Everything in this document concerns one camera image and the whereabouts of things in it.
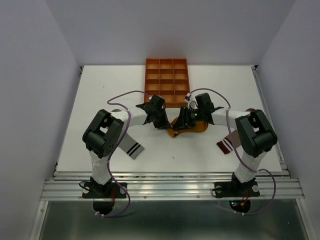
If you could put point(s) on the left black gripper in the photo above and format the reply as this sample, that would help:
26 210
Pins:
164 124

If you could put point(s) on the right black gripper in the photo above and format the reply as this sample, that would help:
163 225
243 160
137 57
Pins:
183 121

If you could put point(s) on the mustard yellow sock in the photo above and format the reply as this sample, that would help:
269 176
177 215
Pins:
200 127

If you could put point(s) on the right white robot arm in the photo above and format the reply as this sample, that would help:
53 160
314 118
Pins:
249 129

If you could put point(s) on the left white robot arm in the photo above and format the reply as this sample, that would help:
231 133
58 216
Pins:
108 129

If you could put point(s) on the grey striped sock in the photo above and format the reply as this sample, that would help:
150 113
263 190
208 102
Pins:
132 148

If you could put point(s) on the orange compartment tray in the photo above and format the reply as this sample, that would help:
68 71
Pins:
169 79

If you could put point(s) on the taupe maroon-cuffed sock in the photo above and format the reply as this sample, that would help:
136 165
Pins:
232 140

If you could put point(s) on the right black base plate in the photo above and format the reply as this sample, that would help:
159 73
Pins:
232 189

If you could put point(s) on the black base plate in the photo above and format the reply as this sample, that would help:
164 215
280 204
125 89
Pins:
232 189
110 192

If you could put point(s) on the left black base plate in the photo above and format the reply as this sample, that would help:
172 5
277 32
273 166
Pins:
110 192

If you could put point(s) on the aluminium rail frame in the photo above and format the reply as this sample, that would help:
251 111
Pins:
170 183

